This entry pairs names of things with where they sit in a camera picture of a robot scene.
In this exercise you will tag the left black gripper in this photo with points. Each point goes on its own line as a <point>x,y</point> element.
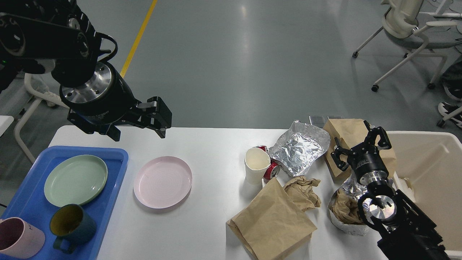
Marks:
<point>105,98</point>

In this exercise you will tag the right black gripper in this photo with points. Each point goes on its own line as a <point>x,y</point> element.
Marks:
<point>364,158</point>

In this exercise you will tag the pink plate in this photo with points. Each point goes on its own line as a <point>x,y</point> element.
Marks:
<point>163,182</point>

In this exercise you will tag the dark green mug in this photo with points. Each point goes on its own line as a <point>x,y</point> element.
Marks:
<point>72,227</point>

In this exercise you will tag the pink mug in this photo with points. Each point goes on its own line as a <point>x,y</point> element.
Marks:
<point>20,239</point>

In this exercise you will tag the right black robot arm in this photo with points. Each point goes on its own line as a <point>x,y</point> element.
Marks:
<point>406,231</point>

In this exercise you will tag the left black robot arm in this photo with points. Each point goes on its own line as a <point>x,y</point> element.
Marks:
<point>55,36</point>

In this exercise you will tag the brown paper bag back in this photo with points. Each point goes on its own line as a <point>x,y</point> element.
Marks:
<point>350,133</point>

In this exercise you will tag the foil bowl with paper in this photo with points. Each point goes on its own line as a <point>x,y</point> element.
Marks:
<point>345,209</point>

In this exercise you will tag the crumpled aluminium foil sheet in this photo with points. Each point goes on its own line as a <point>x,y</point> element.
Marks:
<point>297,148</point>

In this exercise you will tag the beige plastic bin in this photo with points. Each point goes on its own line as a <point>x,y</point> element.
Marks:
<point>429,171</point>

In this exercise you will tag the crumpled brown paper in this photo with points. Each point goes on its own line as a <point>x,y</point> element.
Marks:
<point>300,191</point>

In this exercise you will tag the green plate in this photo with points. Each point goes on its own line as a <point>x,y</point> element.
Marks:
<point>77,180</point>

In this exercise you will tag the crushed red soda can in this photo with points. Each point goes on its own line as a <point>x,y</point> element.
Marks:
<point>274,167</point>

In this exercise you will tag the chair base far right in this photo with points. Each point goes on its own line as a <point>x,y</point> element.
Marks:
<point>450,113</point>

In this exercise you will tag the white paper cup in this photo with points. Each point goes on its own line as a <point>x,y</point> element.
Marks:
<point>256,161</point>

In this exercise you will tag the grey office chair left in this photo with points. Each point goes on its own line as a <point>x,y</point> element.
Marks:
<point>38,98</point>

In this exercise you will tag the large brown paper bag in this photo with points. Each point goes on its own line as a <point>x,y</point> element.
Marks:
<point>271,227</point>

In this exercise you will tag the white side table corner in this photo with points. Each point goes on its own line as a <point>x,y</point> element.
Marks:
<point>5,122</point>

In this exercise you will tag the white office chair right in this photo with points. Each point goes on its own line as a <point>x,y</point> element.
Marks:
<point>415,32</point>

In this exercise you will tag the blue plastic tray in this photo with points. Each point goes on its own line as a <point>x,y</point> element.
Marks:
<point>30,204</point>

